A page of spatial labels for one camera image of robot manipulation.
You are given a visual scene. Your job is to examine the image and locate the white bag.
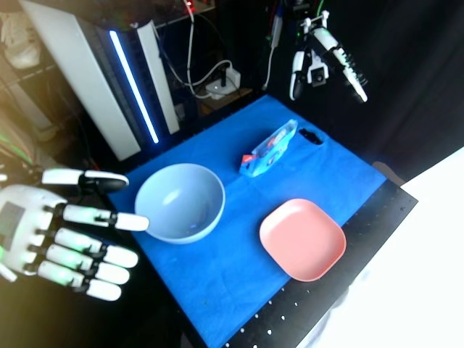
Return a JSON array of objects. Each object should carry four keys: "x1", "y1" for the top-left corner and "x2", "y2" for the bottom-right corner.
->
[{"x1": 0, "y1": 10, "x2": 41, "y2": 70}]

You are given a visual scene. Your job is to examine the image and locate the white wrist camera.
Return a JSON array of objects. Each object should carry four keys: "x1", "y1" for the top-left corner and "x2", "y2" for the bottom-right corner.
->
[{"x1": 307, "y1": 54, "x2": 329, "y2": 87}]

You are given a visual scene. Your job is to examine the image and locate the white power strip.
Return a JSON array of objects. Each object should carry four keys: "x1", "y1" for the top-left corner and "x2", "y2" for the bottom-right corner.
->
[{"x1": 204, "y1": 81, "x2": 233, "y2": 101}]

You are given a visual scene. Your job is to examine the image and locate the blue cloth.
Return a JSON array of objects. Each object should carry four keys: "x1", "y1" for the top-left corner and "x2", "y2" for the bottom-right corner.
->
[{"x1": 107, "y1": 94, "x2": 388, "y2": 348}]

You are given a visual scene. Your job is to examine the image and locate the white plug adapter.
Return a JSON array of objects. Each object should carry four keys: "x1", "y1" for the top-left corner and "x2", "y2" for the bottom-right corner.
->
[{"x1": 223, "y1": 68, "x2": 242, "y2": 88}]

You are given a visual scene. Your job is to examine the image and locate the blue snack packet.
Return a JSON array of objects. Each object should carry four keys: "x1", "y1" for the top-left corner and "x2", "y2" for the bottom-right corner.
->
[{"x1": 239, "y1": 118, "x2": 299, "y2": 178}]

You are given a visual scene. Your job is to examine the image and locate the light blue bowl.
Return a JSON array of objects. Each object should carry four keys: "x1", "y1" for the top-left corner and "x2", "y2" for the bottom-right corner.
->
[{"x1": 134, "y1": 162, "x2": 226, "y2": 244}]

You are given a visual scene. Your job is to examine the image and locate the white tower with blue light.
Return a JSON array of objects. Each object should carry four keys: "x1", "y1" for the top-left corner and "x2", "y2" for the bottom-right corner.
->
[{"x1": 20, "y1": 0, "x2": 182, "y2": 162}]

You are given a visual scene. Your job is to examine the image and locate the pink square plate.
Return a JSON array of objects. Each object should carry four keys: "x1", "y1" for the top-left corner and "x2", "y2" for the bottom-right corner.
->
[{"x1": 258, "y1": 198, "x2": 347, "y2": 283}]

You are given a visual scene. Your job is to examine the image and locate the white cable with connector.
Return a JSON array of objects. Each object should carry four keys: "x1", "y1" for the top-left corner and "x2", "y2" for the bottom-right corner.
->
[{"x1": 261, "y1": 10, "x2": 284, "y2": 91}]

